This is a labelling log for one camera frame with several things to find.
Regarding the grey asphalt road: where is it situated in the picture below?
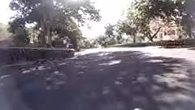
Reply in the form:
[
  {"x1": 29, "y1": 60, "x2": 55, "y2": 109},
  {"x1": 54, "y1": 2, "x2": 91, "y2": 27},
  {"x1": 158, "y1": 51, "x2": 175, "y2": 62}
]
[{"x1": 0, "y1": 39, "x2": 195, "y2": 110}]

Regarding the large tree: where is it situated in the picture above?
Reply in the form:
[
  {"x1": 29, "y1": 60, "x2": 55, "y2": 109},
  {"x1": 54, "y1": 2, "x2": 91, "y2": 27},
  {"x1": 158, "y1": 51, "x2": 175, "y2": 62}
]
[{"x1": 5, "y1": 0, "x2": 104, "y2": 54}]

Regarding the brick building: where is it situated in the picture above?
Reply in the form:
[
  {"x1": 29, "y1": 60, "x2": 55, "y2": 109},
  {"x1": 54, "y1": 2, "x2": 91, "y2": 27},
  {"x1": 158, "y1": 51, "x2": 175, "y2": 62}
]
[{"x1": 147, "y1": 15, "x2": 186, "y2": 43}]

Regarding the row of trees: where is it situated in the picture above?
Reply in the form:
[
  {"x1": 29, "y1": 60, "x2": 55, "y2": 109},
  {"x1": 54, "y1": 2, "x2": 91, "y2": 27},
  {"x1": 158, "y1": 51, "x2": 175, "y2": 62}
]
[{"x1": 94, "y1": 0, "x2": 195, "y2": 48}]

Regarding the low hedge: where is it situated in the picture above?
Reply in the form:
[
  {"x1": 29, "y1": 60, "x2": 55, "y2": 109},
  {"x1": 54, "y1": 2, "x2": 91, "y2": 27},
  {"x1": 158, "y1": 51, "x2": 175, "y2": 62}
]
[{"x1": 104, "y1": 36, "x2": 195, "y2": 56}]

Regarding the low dark stone wall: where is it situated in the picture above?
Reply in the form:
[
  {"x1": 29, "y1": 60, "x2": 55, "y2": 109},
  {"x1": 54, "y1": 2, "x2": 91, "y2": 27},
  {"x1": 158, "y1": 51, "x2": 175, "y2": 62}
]
[{"x1": 0, "y1": 38, "x2": 77, "y2": 70}]

